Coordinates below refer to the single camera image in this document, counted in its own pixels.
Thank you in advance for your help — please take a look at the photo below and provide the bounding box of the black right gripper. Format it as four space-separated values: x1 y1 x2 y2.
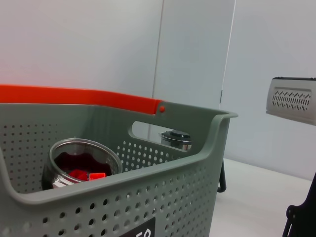
282 170 316 237

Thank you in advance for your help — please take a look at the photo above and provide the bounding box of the glass teacup black base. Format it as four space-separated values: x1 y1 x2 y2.
41 138 123 191

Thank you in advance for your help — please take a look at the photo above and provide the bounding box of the grey perforated storage basket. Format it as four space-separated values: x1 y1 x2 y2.
0 102 239 237

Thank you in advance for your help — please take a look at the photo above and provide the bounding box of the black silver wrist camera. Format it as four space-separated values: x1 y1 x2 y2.
266 77 316 123

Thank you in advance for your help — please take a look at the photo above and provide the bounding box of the glass pitcher black handle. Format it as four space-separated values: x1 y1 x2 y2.
158 130 227 193

